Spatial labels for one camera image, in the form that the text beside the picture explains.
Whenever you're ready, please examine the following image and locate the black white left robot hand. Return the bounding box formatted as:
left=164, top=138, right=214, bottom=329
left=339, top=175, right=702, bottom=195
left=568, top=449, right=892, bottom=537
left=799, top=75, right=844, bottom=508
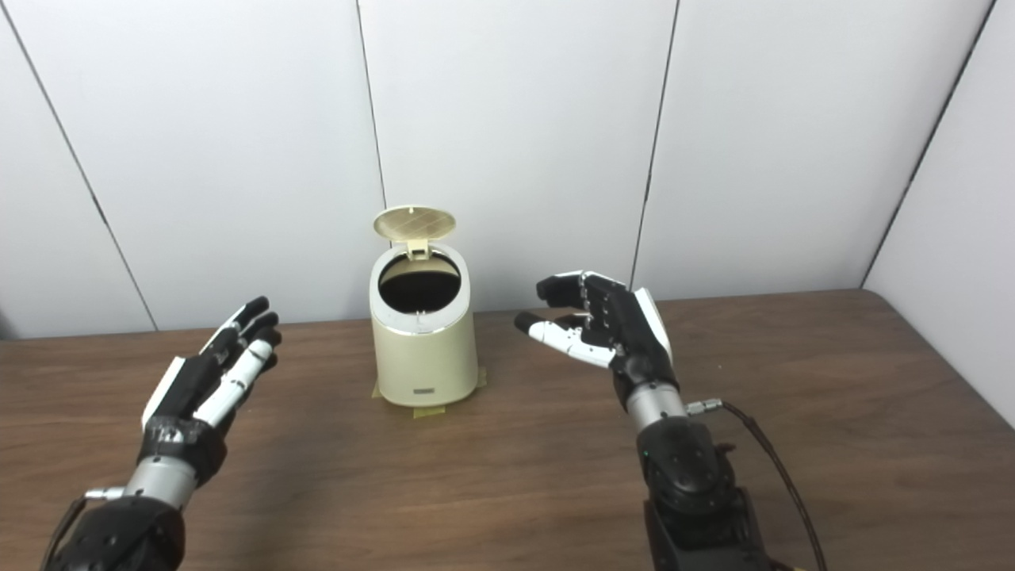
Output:
left=136, top=297, right=282, bottom=486

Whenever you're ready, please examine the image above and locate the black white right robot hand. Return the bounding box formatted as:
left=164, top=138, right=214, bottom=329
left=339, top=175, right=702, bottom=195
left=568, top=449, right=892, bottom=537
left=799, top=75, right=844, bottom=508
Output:
left=514, top=270, right=681, bottom=412

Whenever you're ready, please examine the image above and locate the cream round bin lid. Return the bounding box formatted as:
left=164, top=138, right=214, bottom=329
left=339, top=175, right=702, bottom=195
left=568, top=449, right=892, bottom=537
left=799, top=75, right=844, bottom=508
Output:
left=373, top=206, right=458, bottom=260

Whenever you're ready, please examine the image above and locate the cream-colored bin body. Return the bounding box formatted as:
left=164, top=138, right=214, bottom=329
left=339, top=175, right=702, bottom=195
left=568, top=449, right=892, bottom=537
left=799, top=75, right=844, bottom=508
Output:
left=369, top=243, right=479, bottom=408

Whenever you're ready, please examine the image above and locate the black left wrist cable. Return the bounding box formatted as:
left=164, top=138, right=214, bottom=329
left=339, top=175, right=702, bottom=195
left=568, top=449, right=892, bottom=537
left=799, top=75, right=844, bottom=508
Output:
left=40, top=488, right=128, bottom=571

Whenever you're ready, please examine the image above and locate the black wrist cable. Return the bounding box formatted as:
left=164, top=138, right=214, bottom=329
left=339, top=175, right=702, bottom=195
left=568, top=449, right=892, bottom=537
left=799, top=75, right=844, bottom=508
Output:
left=686, top=398, right=829, bottom=571
left=40, top=488, right=128, bottom=571

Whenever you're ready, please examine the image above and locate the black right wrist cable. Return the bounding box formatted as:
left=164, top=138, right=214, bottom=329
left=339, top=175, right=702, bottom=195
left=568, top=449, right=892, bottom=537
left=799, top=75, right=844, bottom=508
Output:
left=686, top=398, right=829, bottom=571

